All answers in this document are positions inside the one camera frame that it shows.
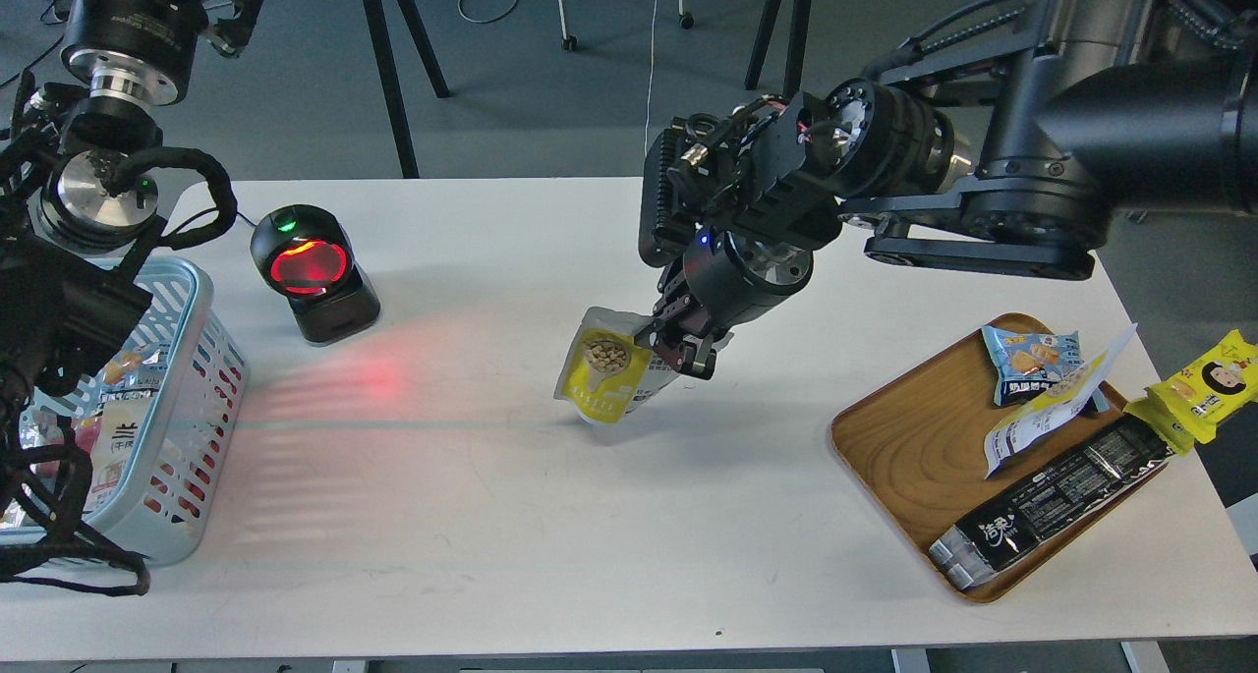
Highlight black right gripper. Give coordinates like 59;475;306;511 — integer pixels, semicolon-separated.
634;229;814;379

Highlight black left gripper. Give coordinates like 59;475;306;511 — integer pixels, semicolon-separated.
60;0;263;106

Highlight yellow white snack pouch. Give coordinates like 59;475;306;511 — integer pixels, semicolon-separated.
554;307;679;425

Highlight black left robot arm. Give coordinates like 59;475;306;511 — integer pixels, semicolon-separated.
1;0;263;596

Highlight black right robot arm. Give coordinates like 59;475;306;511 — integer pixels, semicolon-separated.
634;0;1255;379

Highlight blue snack bag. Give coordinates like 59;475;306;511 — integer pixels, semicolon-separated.
981;325;1084;406

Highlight black long snack package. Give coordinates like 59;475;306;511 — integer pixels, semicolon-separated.
927;416;1172;589

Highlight yellow white snack bag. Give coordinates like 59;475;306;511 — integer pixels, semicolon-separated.
984;323;1137;477

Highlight light blue plastic basket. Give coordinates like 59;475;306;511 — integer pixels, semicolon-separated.
20;257;249;566

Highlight snack bags inside basket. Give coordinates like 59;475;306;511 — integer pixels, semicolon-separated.
19;342;171;513

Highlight yellow snack package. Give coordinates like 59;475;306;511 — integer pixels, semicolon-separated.
1123;330;1257;455

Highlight black barcode scanner red window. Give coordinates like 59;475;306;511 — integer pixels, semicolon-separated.
252;204;381;345

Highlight wooden tray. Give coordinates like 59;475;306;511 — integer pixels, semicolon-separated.
832;330;1166;603

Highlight black scanner cable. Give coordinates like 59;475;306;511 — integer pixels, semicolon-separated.
162;206;258;252

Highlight white hanging cable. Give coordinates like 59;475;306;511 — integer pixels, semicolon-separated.
644;0;660;177

